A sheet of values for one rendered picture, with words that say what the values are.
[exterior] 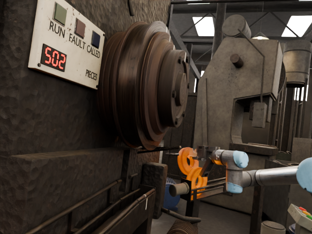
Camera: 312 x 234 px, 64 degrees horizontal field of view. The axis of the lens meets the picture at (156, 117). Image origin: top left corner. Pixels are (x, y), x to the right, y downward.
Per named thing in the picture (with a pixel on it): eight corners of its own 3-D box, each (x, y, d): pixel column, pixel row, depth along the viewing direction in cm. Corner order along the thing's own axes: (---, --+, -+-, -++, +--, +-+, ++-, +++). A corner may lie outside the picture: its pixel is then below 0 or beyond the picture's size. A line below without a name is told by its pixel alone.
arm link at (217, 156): (229, 165, 125) (218, 165, 121) (221, 164, 129) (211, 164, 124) (230, 150, 126) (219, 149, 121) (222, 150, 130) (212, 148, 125)
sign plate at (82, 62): (27, 67, 54) (39, -14, 55) (92, 89, 79) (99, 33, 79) (35, 68, 53) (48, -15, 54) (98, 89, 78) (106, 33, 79)
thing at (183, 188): (168, 195, 127) (168, 183, 127) (181, 191, 133) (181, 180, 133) (176, 198, 123) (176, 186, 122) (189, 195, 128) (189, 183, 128)
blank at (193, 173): (190, 201, 135) (195, 203, 133) (181, 178, 129) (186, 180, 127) (205, 182, 144) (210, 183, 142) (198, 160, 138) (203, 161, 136)
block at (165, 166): (135, 215, 114) (141, 162, 115) (141, 210, 121) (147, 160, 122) (158, 220, 111) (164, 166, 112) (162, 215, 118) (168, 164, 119)
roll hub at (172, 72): (152, 124, 79) (163, 37, 81) (172, 127, 106) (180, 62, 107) (170, 126, 78) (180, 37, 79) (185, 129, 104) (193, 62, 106)
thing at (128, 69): (105, 151, 73) (126, -6, 75) (153, 146, 118) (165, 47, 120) (126, 154, 71) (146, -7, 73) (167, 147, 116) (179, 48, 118)
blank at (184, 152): (173, 151, 138) (178, 150, 136) (189, 145, 150) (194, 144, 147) (182, 179, 137) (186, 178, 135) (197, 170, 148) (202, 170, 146)
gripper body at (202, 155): (204, 146, 139) (223, 147, 130) (204, 161, 138) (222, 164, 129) (195, 145, 135) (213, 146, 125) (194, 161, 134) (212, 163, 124)
